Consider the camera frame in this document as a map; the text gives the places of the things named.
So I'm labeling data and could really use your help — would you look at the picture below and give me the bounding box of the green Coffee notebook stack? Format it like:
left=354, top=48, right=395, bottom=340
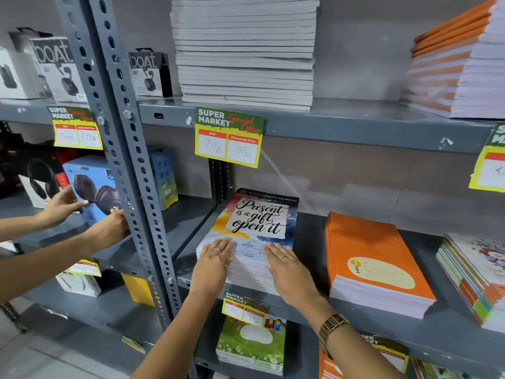
left=435, top=232, right=505, bottom=334

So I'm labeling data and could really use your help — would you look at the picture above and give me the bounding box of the another person's forearm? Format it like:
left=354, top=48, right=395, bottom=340
left=0, top=215, right=50, bottom=243
left=0, top=234, right=95, bottom=305

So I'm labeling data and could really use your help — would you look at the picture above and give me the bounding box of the orange notebook stack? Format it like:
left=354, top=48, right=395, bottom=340
left=325, top=211, right=437, bottom=320

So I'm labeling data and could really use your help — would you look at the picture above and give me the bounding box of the white notebook stack shelf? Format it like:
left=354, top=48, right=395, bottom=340
left=399, top=0, right=505, bottom=119

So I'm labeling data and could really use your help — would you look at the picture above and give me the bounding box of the grey metal shelf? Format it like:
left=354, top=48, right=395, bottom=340
left=0, top=0, right=174, bottom=352
left=88, top=0, right=505, bottom=379

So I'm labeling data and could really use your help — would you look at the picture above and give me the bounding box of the yellow box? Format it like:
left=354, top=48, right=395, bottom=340
left=120, top=273, right=156, bottom=308

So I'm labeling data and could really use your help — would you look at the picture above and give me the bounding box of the white black earbuds box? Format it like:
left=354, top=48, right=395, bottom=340
left=29, top=35, right=88, bottom=104

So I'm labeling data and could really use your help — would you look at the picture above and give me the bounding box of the person's left forearm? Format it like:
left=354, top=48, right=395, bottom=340
left=132, top=292, right=228, bottom=379

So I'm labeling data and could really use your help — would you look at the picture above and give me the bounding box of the person's right hand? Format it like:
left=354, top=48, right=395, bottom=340
left=262, top=242, right=335, bottom=317

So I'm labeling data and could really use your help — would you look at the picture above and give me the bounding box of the green yellow price tag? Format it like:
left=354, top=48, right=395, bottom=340
left=47, top=105, right=104, bottom=151
left=359, top=333, right=411, bottom=375
left=194, top=106, right=265, bottom=169
left=221, top=291, right=270, bottom=326
left=468, top=122, right=505, bottom=193
left=121, top=334, right=147, bottom=355

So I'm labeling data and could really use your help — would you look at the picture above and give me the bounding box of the blue headphone box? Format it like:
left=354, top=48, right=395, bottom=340
left=62, top=155, right=124, bottom=228

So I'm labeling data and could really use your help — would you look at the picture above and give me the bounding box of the gold wristwatch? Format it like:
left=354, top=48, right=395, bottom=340
left=318, top=313, right=351, bottom=358

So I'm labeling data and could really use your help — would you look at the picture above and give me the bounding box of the Present is a gift notebook stack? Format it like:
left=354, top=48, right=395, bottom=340
left=195, top=188, right=300, bottom=296

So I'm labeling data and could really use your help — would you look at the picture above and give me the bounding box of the small white box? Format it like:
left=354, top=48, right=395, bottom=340
left=55, top=270, right=103, bottom=298

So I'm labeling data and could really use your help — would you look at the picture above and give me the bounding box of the person's right forearm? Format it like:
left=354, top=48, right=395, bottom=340
left=306, top=305, right=407, bottom=379

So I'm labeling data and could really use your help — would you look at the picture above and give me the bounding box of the person's left hand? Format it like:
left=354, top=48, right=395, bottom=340
left=188, top=237, right=237, bottom=302

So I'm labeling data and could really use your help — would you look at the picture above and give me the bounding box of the black red box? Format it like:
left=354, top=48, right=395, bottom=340
left=0, top=132, right=76, bottom=200

